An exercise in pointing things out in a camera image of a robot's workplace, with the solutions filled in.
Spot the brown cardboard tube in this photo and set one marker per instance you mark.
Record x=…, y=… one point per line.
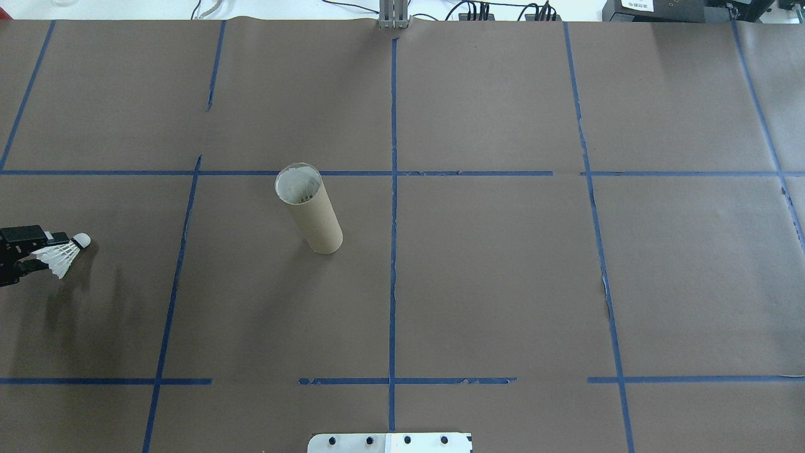
x=317, y=220

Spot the white metal base plate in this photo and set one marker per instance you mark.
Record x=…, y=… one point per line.
x=390, y=443

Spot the black box with white label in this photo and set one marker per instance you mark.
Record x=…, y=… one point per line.
x=654, y=9

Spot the white feather shuttlecock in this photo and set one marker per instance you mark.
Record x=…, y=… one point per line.
x=63, y=255

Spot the black power plug cluster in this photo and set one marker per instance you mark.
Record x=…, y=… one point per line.
x=542, y=12
x=475, y=12

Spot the grey metal frame post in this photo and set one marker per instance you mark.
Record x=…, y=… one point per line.
x=394, y=14

